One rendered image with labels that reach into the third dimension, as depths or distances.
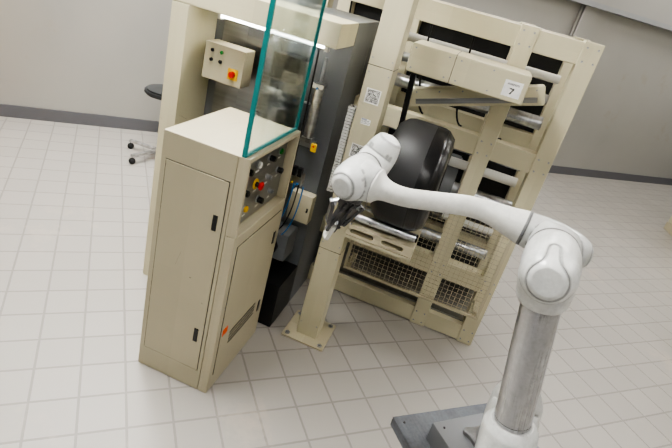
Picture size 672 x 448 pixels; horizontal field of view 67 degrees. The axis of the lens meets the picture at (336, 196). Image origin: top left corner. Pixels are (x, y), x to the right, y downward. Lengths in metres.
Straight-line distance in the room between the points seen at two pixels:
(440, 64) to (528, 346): 1.67
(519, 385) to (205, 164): 1.41
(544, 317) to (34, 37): 5.01
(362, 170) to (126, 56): 4.38
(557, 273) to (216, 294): 1.57
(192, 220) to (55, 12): 3.55
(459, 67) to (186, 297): 1.73
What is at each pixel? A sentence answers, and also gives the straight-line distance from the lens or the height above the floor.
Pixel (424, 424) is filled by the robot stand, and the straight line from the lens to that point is 2.04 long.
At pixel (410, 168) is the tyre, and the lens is 2.39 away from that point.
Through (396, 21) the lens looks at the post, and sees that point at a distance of 2.49.
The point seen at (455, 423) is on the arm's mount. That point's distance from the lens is 1.98.
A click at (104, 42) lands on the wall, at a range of 5.54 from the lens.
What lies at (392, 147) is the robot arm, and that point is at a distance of 1.51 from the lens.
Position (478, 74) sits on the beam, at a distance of 2.71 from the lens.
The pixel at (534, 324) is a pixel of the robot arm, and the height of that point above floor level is 1.36.
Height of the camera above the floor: 2.04
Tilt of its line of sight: 24 degrees down
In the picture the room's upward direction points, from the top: 15 degrees clockwise
